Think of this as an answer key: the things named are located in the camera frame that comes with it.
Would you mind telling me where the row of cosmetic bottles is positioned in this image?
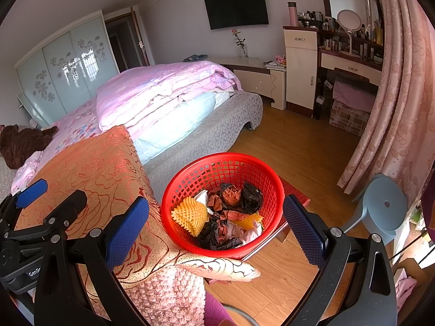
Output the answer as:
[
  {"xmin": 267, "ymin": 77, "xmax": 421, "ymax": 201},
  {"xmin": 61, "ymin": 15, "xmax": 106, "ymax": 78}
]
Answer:
[{"xmin": 297, "ymin": 8, "xmax": 386, "ymax": 63}]

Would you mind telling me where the pink folded quilt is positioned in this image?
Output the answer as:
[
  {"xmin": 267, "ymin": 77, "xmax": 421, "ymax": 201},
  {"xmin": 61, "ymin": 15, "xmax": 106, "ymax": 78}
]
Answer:
[{"xmin": 96, "ymin": 60, "xmax": 243, "ymax": 133}]

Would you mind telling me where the black wall television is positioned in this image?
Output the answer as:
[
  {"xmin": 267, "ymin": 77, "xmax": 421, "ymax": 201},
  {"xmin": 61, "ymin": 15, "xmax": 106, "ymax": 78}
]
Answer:
[{"xmin": 204, "ymin": 0, "xmax": 270, "ymax": 30}]

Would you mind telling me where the cream tall side cabinet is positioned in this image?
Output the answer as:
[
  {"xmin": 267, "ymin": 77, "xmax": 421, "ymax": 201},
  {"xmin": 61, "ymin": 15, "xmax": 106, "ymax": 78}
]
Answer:
[{"xmin": 283, "ymin": 26, "xmax": 320, "ymax": 111}]

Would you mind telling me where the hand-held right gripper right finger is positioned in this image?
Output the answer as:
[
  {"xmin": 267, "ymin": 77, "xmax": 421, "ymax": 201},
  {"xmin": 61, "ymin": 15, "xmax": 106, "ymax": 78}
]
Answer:
[{"xmin": 283, "ymin": 195, "xmax": 398, "ymax": 326}]

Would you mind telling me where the brown cardboard box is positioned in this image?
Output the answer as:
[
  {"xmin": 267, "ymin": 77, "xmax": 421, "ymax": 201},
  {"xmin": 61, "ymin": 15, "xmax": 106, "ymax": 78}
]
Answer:
[{"xmin": 392, "ymin": 256, "xmax": 435, "ymax": 296}]

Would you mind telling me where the grey upholstered bed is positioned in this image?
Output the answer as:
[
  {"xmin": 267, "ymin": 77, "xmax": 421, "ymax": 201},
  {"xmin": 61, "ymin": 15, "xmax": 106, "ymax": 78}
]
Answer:
[{"xmin": 0, "ymin": 59, "xmax": 264, "ymax": 204}]

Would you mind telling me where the black plastic bag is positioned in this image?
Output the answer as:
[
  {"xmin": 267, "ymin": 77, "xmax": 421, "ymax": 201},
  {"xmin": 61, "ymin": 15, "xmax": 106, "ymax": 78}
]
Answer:
[
  {"xmin": 238, "ymin": 181, "xmax": 264, "ymax": 214},
  {"xmin": 197, "ymin": 215, "xmax": 243, "ymax": 250}
]

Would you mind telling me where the round white makeup mirror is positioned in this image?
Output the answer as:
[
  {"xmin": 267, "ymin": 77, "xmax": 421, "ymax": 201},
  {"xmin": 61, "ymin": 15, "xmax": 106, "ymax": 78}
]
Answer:
[{"xmin": 336, "ymin": 9, "xmax": 361, "ymax": 58}]

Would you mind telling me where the cream brown dressing table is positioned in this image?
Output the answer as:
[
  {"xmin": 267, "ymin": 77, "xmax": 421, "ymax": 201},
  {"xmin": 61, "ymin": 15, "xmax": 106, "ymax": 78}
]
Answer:
[{"xmin": 318, "ymin": 27, "xmax": 386, "ymax": 87}]

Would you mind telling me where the orange rose pattern tablecloth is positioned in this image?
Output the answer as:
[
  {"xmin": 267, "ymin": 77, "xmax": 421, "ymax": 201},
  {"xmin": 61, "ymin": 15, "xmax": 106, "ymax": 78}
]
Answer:
[{"xmin": 14, "ymin": 125, "xmax": 260, "ymax": 282}]

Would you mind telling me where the small white sock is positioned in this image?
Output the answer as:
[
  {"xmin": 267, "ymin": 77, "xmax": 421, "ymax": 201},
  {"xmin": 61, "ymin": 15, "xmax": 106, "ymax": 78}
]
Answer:
[{"xmin": 228, "ymin": 222, "xmax": 262, "ymax": 245}]

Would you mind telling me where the pink floral curtain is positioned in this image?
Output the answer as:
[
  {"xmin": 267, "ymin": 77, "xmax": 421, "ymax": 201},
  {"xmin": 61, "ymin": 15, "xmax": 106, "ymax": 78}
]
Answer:
[{"xmin": 336, "ymin": 0, "xmax": 435, "ymax": 208}]

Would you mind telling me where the red plastic mesh basket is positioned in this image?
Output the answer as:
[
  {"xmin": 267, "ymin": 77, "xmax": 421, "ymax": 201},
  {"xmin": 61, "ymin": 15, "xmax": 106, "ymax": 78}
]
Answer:
[{"xmin": 161, "ymin": 152, "xmax": 285, "ymax": 259}]

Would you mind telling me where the dark stool pink cushion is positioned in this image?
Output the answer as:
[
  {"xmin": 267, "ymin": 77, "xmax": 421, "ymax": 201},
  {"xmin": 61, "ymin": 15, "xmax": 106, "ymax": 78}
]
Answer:
[{"xmin": 331, "ymin": 68, "xmax": 379, "ymax": 112}]

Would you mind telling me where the yellow foam net red sticker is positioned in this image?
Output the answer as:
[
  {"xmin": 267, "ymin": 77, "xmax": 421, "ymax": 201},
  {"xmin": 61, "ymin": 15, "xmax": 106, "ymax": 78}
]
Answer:
[{"xmin": 234, "ymin": 212, "xmax": 264, "ymax": 230}]

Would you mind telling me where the purple cloth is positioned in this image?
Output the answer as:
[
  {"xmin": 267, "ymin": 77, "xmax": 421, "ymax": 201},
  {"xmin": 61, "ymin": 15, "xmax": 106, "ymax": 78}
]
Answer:
[{"xmin": 204, "ymin": 292, "xmax": 238, "ymax": 326}]

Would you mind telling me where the brown framed room door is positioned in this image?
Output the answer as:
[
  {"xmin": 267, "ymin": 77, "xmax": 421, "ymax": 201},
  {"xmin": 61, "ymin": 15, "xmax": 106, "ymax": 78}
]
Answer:
[{"xmin": 104, "ymin": 6, "xmax": 152, "ymax": 73}]

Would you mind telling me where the pink rose stem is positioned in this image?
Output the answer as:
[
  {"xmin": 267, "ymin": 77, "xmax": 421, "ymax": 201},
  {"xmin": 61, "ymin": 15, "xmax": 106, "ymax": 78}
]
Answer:
[{"xmin": 232, "ymin": 29, "xmax": 246, "ymax": 50}]

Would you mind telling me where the large brown teddy bear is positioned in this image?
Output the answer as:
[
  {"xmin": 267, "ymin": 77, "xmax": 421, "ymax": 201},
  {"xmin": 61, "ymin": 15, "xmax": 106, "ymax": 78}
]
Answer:
[{"xmin": 0, "ymin": 124, "xmax": 59, "ymax": 170}]

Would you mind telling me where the cream low television cabinet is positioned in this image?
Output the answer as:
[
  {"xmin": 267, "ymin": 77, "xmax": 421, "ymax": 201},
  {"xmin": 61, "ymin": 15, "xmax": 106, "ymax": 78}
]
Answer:
[{"xmin": 184, "ymin": 55, "xmax": 287, "ymax": 111}]

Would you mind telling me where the glass door floral wardrobe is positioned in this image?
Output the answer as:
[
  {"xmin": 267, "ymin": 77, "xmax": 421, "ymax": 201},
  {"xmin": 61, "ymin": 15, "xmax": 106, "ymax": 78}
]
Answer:
[{"xmin": 15, "ymin": 10, "xmax": 119, "ymax": 128}]

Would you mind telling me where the yellow foam fruit net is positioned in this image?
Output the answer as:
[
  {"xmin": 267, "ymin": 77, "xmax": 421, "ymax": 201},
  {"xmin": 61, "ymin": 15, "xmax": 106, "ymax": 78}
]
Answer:
[{"xmin": 171, "ymin": 196, "xmax": 210, "ymax": 236}]

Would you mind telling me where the patterned storage box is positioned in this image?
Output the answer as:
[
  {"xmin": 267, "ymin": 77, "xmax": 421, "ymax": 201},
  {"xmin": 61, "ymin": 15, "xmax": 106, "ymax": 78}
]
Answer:
[{"xmin": 329, "ymin": 100, "xmax": 371, "ymax": 138}]

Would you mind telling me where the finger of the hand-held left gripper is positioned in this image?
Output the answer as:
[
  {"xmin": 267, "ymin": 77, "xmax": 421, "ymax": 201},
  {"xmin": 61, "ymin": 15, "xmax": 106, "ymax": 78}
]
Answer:
[
  {"xmin": 0, "ymin": 178, "xmax": 49, "ymax": 235},
  {"xmin": 7, "ymin": 189, "xmax": 88, "ymax": 245}
]

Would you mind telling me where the pink fleece cloth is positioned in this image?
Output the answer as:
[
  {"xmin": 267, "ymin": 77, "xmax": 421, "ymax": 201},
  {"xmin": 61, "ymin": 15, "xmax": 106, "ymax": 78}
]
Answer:
[{"xmin": 82, "ymin": 267, "xmax": 206, "ymax": 326}]

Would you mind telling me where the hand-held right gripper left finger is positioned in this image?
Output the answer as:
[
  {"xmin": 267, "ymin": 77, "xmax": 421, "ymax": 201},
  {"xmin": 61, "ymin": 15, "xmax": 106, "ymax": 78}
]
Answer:
[{"xmin": 34, "ymin": 195, "xmax": 151, "ymax": 326}]

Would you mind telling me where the maroon cloth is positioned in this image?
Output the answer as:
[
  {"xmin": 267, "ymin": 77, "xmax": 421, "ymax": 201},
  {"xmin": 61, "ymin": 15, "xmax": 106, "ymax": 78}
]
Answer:
[{"xmin": 420, "ymin": 190, "xmax": 435, "ymax": 242}]

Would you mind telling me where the pink thermos bottle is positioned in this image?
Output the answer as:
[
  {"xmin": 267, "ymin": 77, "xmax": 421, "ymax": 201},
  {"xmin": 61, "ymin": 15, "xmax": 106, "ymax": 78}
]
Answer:
[{"xmin": 287, "ymin": 2, "xmax": 298, "ymax": 28}]

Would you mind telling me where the pink brown paper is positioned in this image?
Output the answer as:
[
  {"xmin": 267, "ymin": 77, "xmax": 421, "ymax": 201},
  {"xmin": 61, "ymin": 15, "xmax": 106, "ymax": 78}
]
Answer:
[{"xmin": 208, "ymin": 183, "xmax": 243, "ymax": 214}]

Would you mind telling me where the light blue plastic stool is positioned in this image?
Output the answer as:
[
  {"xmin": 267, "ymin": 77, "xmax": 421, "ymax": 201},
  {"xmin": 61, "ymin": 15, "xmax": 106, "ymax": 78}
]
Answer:
[{"xmin": 341, "ymin": 173, "xmax": 408, "ymax": 245}]

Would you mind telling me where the pink floral bedsheet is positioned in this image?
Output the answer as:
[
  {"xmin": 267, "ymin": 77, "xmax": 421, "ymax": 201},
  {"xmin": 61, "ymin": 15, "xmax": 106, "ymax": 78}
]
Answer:
[{"xmin": 10, "ymin": 97, "xmax": 102, "ymax": 194}]

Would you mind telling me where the light blue duvet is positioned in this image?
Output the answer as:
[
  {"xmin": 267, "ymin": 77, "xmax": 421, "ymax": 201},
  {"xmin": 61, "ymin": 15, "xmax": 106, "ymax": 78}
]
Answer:
[{"xmin": 131, "ymin": 92, "xmax": 235, "ymax": 165}]

